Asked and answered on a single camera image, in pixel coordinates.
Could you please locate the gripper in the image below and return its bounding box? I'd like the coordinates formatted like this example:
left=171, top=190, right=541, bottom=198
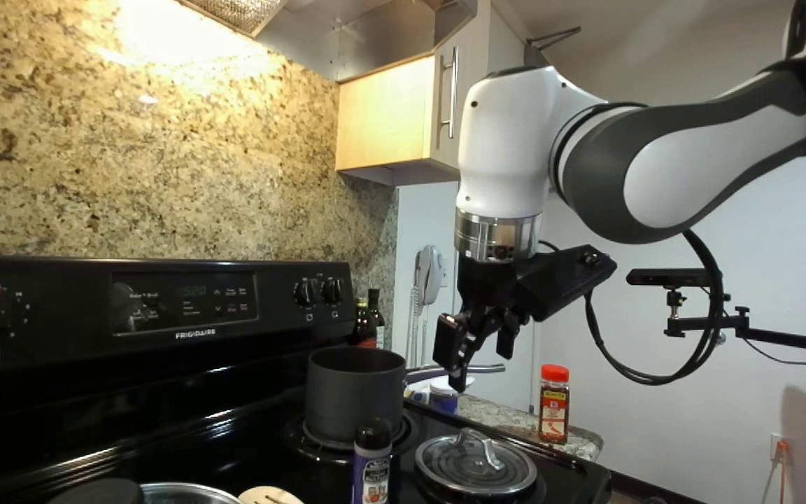
left=432, top=255, right=531, bottom=393

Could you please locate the glass lid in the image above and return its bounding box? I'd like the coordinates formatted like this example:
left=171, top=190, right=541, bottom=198
left=414, top=428, right=539, bottom=500

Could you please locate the dark grey pot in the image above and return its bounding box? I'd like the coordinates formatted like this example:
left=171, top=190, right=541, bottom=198
left=304, top=346, right=506, bottom=444

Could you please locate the wooden cooking stick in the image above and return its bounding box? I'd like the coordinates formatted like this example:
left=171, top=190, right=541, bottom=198
left=238, top=486, right=305, bottom=504

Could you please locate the black stove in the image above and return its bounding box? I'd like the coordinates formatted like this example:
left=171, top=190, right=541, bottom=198
left=0, top=255, right=614, bottom=504

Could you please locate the silver pot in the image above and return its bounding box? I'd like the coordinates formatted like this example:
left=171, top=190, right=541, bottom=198
left=140, top=482, right=243, bottom=504

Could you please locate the blue jar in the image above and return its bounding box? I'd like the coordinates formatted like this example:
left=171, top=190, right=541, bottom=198
left=429, top=381, right=460, bottom=417

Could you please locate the red cap spice bottle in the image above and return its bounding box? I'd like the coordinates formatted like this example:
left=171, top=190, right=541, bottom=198
left=537, top=363, right=572, bottom=446

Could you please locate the tall dark bottle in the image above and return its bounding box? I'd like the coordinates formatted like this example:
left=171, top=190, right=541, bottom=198
left=367, top=288, right=387, bottom=349

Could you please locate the dark bottle with yellow cap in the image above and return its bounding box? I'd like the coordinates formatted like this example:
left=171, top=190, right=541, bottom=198
left=353, top=297, right=377, bottom=349

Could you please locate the black cap spice bottle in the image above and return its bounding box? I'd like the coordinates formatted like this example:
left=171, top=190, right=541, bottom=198
left=351, top=418, right=394, bottom=504

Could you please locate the range hood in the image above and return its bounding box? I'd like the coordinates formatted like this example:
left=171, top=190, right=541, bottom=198
left=178, top=0, right=479, bottom=84

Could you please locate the white wall phone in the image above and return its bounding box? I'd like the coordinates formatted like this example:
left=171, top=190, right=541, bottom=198
left=407, top=244, right=446, bottom=368

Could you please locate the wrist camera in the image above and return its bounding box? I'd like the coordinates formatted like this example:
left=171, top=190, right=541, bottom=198
left=515, top=244, right=618, bottom=323

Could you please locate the camera on mount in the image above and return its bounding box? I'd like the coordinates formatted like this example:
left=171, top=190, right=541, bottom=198
left=625, top=267, right=806, bottom=357

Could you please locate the wall cabinet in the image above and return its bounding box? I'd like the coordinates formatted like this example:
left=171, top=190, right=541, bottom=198
left=334, top=0, right=526, bottom=187

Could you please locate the cabinet door handle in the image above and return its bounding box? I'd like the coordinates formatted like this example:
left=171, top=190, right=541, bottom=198
left=437, top=46, right=460, bottom=141

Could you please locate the orange cable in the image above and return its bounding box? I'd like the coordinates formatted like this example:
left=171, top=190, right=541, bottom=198
left=758, top=440, right=790, bottom=504

